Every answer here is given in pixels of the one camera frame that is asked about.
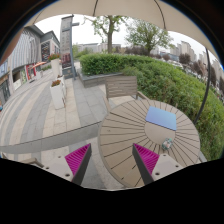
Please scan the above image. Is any red orange parasol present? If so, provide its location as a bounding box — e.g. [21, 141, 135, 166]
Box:
[30, 62, 47, 70]

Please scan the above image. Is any beige patio umbrella canopy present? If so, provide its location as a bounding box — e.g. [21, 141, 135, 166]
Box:
[23, 0, 219, 61]

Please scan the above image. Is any far white planter box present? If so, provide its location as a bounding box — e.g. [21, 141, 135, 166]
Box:
[48, 53, 61, 78]

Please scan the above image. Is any white planter box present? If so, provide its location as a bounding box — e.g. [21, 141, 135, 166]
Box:
[50, 79, 65, 109]
[48, 53, 61, 78]

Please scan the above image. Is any left tall tree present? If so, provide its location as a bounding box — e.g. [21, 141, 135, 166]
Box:
[84, 15, 128, 53]

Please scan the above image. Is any wooden slatted chair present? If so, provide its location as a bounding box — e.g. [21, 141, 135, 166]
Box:
[103, 75, 146, 111]

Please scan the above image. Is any black curved umbrella pole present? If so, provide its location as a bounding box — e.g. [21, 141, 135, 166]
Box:
[193, 47, 212, 126]

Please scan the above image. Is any round slatted wooden table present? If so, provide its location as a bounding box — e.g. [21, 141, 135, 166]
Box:
[98, 100, 200, 187]

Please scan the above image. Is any near white planter box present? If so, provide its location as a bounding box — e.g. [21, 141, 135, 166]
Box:
[50, 79, 65, 109]

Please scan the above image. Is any right leafy tree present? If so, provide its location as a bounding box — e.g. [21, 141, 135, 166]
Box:
[125, 19, 174, 54]

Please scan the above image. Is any green trimmed hedge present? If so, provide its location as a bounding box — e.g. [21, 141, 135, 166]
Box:
[80, 54, 224, 160]

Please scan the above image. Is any large grey mall building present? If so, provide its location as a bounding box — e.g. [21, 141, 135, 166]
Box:
[0, 25, 60, 104]

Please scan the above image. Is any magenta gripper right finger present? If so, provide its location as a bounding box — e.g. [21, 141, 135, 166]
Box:
[131, 143, 184, 186]

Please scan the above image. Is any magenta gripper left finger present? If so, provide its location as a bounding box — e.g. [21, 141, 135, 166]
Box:
[42, 143, 93, 186]

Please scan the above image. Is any tall grey sign pillar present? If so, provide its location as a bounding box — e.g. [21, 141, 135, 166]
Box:
[60, 15, 78, 79]

